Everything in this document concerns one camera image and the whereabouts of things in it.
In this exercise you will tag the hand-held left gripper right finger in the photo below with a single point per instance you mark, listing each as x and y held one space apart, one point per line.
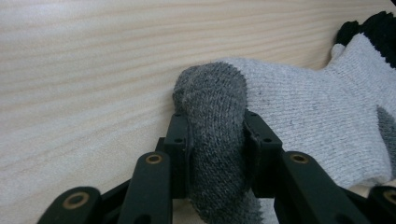
264 149

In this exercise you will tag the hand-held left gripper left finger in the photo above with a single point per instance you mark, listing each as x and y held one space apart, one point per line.
177 149

